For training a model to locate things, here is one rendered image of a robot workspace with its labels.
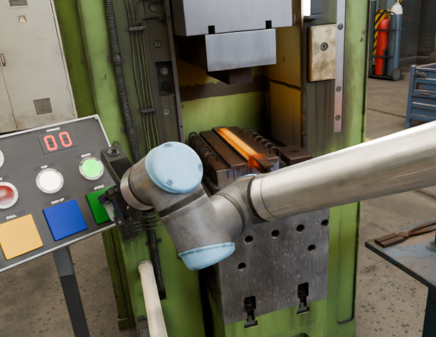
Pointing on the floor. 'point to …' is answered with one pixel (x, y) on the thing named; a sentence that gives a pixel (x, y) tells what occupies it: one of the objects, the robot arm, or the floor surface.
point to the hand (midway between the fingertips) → (107, 199)
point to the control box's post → (71, 291)
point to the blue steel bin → (424, 93)
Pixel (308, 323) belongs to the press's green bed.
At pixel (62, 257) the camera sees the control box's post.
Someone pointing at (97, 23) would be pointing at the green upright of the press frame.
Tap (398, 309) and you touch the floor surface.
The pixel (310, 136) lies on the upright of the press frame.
